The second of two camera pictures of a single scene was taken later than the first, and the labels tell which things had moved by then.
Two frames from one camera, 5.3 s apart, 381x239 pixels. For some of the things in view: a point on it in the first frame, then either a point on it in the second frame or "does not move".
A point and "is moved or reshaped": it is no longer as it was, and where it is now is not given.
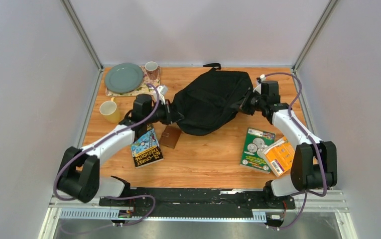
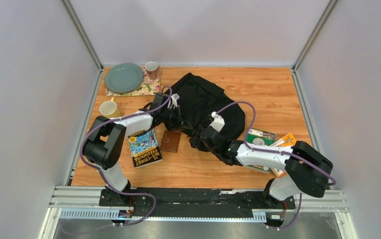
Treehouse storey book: (146, 150) does not move
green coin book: (255, 142) does not move
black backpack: (209, 101) is moved or reshaped
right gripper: (243, 106) -> (195, 142)
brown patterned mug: (152, 69) does not move
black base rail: (199, 202) does not move
